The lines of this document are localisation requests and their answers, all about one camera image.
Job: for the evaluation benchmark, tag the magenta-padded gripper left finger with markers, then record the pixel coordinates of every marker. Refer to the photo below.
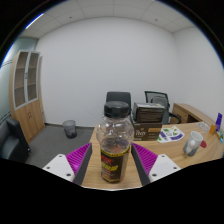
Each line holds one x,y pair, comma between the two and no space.
76,159

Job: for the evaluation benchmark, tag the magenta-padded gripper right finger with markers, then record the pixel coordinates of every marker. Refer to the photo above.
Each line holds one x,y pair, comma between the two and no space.
146,160

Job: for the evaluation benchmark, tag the clear black-capped drink bottle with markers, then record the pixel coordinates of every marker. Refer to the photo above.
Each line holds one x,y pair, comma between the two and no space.
115,140

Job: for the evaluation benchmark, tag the grey waste bin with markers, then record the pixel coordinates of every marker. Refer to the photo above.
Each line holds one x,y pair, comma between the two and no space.
70,129

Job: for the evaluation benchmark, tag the dark brown carton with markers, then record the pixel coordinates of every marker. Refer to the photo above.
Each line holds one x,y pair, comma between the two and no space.
148,112

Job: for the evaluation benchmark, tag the grey and white mug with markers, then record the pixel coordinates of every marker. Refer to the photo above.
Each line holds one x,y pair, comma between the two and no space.
193,145

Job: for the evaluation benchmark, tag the wooden side cabinet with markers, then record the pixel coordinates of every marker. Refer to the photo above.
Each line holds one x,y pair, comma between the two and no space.
186,115

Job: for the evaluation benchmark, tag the black mesh office chair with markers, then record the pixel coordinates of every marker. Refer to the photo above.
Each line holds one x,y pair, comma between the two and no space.
160,98

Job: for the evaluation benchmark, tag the wooden glass-door cabinet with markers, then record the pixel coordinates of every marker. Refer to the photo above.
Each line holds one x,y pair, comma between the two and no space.
28,116

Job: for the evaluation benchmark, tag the black leather sofa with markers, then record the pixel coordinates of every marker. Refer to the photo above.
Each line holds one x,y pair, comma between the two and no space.
11,140

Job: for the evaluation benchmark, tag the orange box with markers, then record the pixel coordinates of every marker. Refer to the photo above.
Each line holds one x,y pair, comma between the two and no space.
213,129

